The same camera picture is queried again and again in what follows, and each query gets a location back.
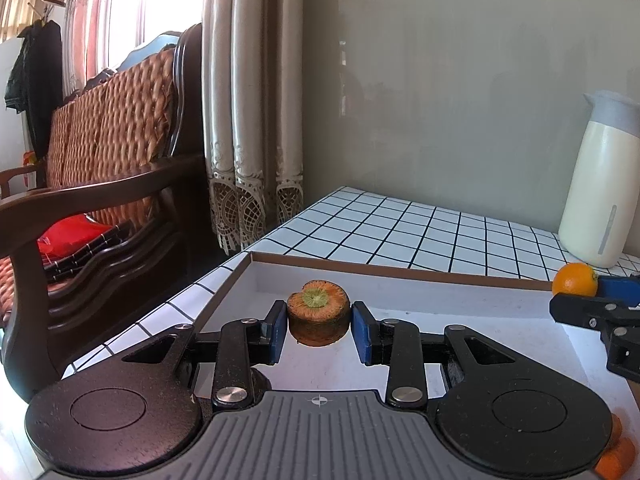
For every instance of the dark hanging coat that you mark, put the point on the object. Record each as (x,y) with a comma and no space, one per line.
(37,75)

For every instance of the dark striped cushion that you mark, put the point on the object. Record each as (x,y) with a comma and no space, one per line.
(95,255)

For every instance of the reddish orange carrot chunk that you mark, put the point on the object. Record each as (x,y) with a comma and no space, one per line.
(616,427)

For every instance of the cream thermos jug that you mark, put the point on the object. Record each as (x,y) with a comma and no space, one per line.
(595,185)

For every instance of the window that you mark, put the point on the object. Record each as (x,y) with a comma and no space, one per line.
(150,0)

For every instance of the orange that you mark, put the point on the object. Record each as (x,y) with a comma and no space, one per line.
(575,281)

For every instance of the beige lace curtain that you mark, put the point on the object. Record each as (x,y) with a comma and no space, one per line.
(250,110)

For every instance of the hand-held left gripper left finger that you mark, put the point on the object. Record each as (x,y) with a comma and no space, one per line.
(277,333)

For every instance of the carrot pieces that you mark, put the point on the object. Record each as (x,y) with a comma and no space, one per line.
(614,460)

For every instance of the wooden woven sofa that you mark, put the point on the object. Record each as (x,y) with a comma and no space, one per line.
(115,125)

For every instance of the red plastic bag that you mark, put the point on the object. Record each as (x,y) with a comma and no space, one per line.
(70,232)

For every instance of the carrot top piece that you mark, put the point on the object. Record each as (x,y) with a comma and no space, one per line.
(317,320)

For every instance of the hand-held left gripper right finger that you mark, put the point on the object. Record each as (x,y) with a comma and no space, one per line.
(361,336)

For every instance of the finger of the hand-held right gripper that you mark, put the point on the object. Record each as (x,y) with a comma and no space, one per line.
(575,307)
(620,287)

